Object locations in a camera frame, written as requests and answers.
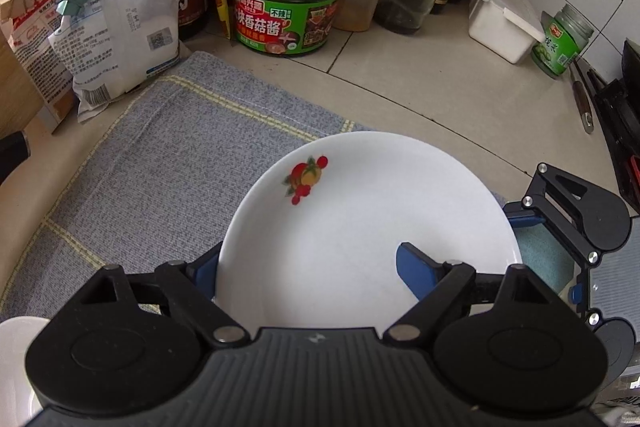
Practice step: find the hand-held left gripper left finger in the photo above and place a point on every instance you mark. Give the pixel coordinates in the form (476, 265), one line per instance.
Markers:
(206, 272)

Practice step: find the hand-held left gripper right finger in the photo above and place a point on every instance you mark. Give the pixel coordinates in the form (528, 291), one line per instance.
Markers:
(417, 269)

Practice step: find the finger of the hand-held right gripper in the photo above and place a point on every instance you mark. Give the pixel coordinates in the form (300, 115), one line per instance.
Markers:
(573, 295)
(525, 218)

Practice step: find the white fruit print plate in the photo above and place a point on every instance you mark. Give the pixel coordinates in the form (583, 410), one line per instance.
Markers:
(350, 217)

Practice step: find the plain white bowl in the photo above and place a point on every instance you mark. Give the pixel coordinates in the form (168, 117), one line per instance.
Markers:
(17, 347)

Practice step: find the teal printed cloth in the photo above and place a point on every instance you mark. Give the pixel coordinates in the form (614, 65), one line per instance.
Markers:
(545, 257)

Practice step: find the grey checked cloth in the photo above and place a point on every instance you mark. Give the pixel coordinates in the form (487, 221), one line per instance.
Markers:
(165, 167)

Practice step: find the green label glass jar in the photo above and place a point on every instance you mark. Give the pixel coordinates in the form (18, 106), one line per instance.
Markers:
(555, 49)

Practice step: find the white plastic container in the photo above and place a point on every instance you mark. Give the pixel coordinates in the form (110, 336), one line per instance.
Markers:
(495, 27)

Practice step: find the bamboo cutting board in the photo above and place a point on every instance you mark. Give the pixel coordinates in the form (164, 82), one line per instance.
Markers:
(15, 107)

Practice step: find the white flour bag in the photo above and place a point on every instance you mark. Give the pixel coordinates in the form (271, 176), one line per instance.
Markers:
(120, 32)

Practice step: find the red and white packet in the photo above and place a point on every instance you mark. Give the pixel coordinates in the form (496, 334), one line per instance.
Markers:
(35, 52)

